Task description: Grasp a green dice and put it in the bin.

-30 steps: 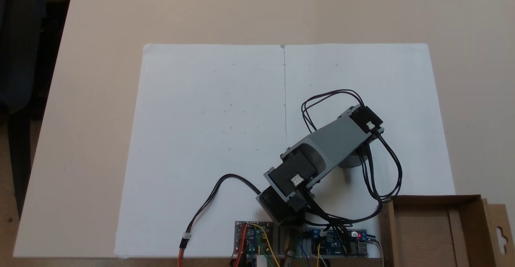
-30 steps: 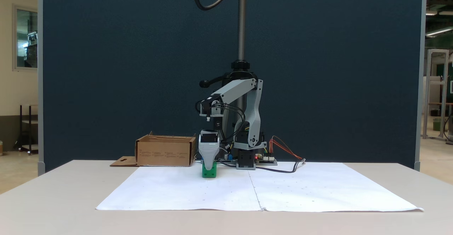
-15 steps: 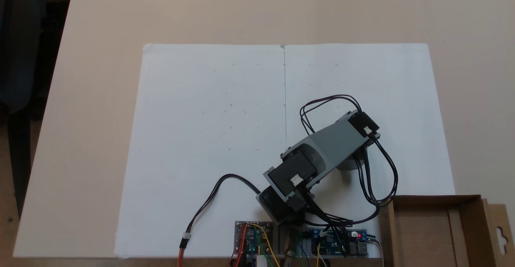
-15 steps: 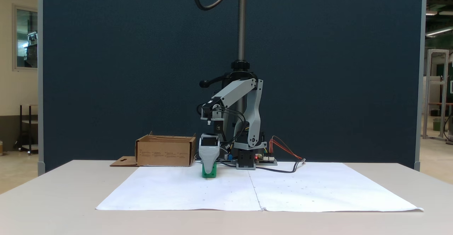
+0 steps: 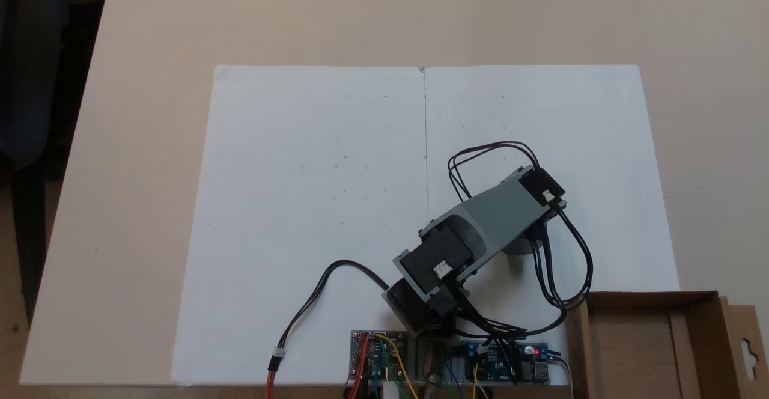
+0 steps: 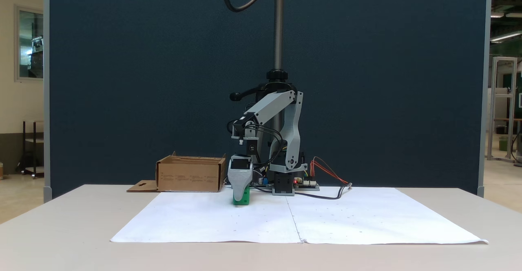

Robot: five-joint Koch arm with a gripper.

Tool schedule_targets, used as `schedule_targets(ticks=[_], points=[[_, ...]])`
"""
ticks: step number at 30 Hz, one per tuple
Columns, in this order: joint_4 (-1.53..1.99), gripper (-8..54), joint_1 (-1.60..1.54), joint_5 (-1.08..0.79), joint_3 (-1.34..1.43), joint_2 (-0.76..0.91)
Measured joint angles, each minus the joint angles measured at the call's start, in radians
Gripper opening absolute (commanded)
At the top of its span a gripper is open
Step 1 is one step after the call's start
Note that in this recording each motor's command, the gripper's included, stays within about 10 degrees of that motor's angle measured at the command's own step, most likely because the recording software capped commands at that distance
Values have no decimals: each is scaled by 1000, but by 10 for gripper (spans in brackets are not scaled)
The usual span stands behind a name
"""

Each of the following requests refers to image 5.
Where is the black and red power cable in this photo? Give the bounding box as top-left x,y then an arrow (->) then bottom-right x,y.
266,260 -> 392,399

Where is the brown cardboard box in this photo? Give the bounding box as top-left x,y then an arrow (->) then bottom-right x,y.
563,291 -> 769,399

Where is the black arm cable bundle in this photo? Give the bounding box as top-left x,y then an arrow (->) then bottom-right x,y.
455,206 -> 595,338

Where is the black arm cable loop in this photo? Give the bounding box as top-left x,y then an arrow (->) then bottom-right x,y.
447,141 -> 541,203

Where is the dark blue chair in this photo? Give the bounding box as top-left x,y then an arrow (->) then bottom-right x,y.
0,0 -> 73,174

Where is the blue circuit board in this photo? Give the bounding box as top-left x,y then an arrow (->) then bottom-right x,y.
461,340 -> 552,385

